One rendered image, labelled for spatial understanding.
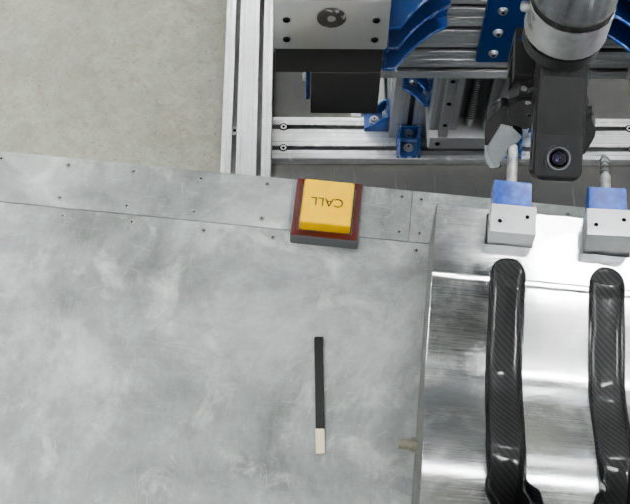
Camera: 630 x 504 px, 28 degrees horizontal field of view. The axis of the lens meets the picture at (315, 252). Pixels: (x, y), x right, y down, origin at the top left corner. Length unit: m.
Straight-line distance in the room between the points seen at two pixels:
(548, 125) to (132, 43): 1.63
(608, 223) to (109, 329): 0.57
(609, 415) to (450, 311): 0.20
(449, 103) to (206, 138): 0.67
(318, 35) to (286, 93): 0.84
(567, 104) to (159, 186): 0.57
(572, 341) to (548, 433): 0.13
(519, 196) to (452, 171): 0.84
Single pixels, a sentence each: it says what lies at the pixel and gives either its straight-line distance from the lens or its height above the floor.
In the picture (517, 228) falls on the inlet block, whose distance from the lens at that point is 1.39.
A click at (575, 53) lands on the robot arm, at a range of 1.14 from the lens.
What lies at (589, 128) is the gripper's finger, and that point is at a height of 1.10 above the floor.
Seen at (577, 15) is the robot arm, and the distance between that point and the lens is 1.10.
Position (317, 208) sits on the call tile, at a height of 0.84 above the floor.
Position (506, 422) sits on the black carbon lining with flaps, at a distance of 1.30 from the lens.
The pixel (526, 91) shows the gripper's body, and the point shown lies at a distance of 1.20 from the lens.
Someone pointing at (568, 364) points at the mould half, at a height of 0.88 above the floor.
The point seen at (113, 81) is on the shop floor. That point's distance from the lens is 2.64.
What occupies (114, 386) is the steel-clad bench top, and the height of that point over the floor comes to 0.80.
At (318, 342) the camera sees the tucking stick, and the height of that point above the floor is 0.80.
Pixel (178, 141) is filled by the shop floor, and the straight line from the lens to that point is 2.54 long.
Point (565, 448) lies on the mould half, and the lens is 1.28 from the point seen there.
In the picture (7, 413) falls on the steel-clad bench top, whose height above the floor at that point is 0.80.
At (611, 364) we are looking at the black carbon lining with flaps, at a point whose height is 0.88.
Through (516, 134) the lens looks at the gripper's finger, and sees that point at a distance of 1.26.
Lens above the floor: 2.10
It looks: 61 degrees down
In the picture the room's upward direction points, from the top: 2 degrees clockwise
